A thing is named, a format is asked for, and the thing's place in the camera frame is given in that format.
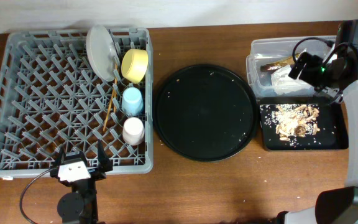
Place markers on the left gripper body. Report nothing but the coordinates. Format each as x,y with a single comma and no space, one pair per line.
94,175

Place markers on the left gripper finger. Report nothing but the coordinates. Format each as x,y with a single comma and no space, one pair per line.
105,164
61,157

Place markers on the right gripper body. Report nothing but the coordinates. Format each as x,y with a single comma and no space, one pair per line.
316,73

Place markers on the pink plastic cup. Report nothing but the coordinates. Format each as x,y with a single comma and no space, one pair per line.
133,131

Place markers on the white napkin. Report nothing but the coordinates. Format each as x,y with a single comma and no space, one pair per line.
283,79

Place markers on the wooden chopstick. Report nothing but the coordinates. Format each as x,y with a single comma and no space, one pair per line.
114,91
108,112

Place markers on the food scraps and rice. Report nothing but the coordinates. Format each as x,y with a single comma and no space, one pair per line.
291,122

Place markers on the brown coffee sachet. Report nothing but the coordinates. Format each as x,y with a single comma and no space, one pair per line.
273,66

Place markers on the blue plastic cup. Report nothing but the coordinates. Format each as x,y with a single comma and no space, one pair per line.
132,102

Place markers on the yellow bowl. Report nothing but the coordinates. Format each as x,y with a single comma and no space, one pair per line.
134,65

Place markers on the grey plate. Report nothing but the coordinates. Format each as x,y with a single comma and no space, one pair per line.
101,53

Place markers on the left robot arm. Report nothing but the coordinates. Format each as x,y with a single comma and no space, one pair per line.
80,205

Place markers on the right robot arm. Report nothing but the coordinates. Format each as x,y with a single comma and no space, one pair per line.
338,205

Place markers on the grey dishwasher rack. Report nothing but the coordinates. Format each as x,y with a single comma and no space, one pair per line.
50,98

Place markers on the black rectangular tray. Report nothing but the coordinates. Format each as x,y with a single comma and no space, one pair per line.
332,135

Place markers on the clear plastic bin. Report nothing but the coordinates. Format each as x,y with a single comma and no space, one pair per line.
264,51

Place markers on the round black tray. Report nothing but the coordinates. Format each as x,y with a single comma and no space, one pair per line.
205,113

